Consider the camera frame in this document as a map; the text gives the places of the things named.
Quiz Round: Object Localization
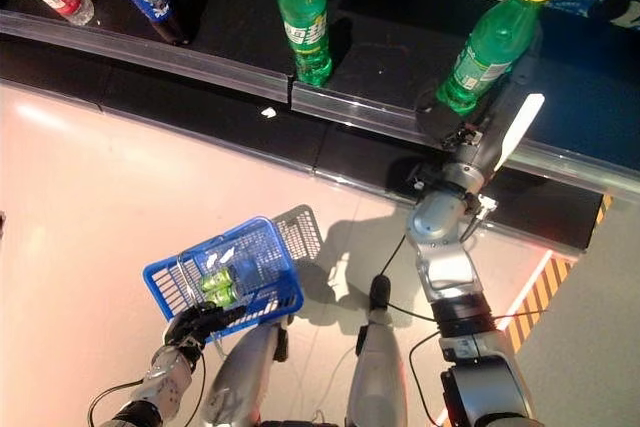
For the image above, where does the white flat plastic strip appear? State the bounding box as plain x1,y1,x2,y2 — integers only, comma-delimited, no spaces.
492,92,546,174

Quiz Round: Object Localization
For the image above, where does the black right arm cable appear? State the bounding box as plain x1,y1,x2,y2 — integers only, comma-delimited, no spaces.
369,196,549,427

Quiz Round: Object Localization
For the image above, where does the black metal shelf board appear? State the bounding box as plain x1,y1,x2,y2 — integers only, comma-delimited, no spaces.
0,0,640,196
0,29,617,254

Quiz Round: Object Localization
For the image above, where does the yellow black hazard tape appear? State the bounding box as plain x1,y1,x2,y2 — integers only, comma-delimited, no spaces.
594,194,614,226
507,256,574,348

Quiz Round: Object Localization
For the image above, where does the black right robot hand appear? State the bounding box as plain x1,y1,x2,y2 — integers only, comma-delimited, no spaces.
414,89,524,174

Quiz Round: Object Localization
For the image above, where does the silver left robot leg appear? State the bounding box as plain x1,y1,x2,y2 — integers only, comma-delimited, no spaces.
202,316,292,427

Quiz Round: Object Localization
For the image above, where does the clear plastic price rail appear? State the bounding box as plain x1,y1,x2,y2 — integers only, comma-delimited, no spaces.
291,81,640,196
0,11,294,106

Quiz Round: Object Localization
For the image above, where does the green Sprite bottle yellow cap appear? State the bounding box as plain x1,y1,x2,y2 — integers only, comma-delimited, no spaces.
435,0,565,116
276,0,334,87

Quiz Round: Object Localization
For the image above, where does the blue snack packet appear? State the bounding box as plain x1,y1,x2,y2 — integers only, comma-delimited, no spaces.
230,255,269,294

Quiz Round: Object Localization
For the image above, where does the blue plastic shopping basket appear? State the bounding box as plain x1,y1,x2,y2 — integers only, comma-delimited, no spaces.
142,216,305,336

